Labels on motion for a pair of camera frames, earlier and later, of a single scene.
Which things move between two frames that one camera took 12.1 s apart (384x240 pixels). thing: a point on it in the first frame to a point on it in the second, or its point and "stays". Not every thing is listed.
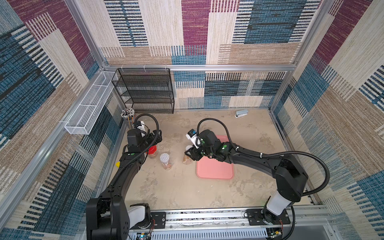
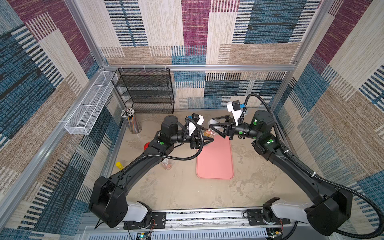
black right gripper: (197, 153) to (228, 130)
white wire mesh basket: (81, 121) stays
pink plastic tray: (211, 168) stays
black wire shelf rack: (148, 90) stays
